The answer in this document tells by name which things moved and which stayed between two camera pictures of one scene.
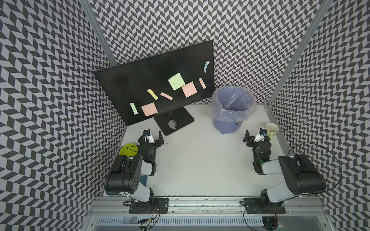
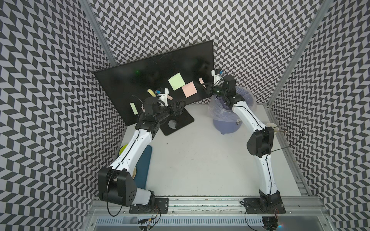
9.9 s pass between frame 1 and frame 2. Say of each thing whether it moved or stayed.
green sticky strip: stayed
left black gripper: moved
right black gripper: moved
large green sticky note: stayed
